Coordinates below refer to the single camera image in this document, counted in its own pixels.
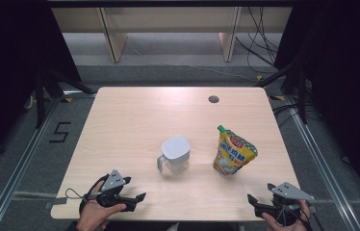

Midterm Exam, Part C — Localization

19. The clear jar with grey lid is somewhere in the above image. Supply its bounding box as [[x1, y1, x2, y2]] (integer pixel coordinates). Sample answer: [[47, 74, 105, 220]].
[[156, 135, 192, 176]]

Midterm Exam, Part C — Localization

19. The person's left hand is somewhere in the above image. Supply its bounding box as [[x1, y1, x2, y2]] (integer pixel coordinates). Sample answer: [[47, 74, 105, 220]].
[[75, 182, 128, 231]]

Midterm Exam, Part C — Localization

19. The grey cord loop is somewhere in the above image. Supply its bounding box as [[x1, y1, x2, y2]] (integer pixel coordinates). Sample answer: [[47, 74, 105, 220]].
[[64, 188, 88, 200]]

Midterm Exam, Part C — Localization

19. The person's right hand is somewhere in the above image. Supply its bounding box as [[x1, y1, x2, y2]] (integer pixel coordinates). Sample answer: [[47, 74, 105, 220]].
[[261, 199, 312, 231]]

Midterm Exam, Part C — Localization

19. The black wrist strap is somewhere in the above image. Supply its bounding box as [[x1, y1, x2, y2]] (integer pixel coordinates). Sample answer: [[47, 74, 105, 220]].
[[278, 205, 314, 231], [78, 173, 110, 215]]

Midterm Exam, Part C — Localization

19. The black metal stand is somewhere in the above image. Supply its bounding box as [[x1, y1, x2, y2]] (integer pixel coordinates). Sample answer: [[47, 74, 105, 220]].
[[254, 57, 309, 124], [35, 68, 97, 129]]

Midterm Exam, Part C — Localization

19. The yellow pouch with green cap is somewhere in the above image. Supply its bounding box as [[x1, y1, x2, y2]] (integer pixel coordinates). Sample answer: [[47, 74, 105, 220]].
[[212, 124, 259, 177]]

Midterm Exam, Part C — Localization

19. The metal floor rail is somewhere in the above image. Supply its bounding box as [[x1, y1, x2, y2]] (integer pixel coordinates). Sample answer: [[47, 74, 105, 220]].
[[285, 95, 360, 231], [0, 95, 61, 231]]

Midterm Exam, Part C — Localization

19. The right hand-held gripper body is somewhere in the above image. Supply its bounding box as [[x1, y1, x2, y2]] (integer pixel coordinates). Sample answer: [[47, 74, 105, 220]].
[[254, 182, 316, 227]]

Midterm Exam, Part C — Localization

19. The black floor cable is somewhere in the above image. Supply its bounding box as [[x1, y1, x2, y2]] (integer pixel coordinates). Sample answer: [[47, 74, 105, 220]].
[[272, 104, 301, 127]]

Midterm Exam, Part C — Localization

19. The dark curtain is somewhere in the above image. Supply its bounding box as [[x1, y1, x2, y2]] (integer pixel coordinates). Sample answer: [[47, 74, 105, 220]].
[[0, 0, 83, 176], [273, 0, 360, 215]]

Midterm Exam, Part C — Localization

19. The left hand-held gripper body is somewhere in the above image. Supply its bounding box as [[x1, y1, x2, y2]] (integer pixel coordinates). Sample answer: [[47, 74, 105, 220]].
[[95, 168, 138, 213]]

